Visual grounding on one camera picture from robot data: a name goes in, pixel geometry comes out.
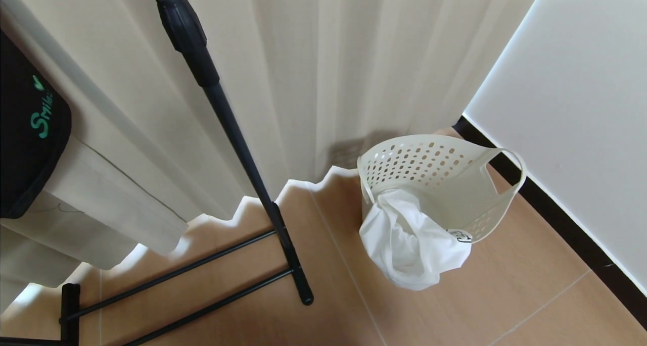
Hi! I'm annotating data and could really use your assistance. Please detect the white laundry basket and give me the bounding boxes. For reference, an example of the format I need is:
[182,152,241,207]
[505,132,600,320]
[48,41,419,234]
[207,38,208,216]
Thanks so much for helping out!
[356,134,528,244]

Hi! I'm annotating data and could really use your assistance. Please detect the white printed t-shirt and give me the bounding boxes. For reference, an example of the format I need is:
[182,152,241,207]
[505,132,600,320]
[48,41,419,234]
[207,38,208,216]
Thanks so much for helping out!
[359,187,474,291]

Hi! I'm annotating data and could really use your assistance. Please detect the white curtain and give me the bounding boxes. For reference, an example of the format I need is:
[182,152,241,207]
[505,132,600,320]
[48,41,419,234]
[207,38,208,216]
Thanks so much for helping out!
[0,0,546,314]

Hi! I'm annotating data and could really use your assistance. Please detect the black shorts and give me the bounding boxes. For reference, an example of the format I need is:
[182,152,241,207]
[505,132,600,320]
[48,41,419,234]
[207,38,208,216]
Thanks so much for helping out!
[0,30,72,220]

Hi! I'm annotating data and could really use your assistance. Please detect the black clothes rack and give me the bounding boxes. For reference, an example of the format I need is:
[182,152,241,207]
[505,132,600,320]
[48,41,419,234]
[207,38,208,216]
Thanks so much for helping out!
[0,0,315,346]

